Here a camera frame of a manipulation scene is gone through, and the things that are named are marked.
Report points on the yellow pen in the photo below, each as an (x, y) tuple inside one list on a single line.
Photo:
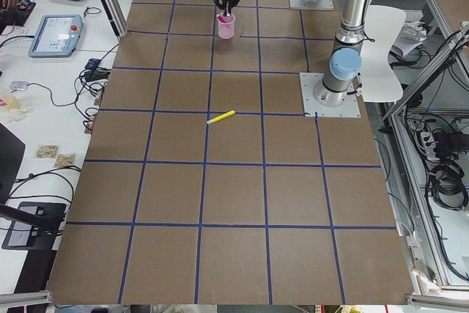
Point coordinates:
[(220, 117)]

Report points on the white chair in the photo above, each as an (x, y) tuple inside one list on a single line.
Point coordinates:
[(382, 26)]

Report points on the black tablet stand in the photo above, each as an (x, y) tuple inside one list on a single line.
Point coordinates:
[(34, 225)]

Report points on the near teach pendant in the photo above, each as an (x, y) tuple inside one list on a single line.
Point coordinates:
[(56, 36)]

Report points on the pink mesh cup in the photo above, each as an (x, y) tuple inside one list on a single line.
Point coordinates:
[(226, 30)]

